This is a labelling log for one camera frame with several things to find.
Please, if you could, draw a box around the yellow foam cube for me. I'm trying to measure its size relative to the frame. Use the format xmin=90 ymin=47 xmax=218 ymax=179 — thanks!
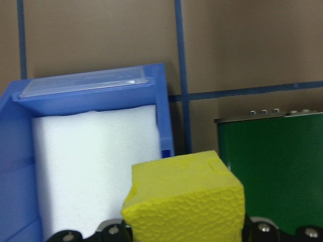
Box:
xmin=121 ymin=150 xmax=246 ymax=242

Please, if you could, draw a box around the green conveyor belt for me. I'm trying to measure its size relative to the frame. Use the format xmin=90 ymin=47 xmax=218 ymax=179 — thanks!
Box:
xmin=214 ymin=108 xmax=323 ymax=236

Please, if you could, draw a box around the white foam pad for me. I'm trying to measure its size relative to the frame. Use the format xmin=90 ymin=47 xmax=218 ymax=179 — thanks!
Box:
xmin=31 ymin=104 xmax=162 ymax=240

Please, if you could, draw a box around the blue plastic storage bin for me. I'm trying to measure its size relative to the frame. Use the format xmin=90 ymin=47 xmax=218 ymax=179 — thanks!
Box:
xmin=0 ymin=63 xmax=175 ymax=242

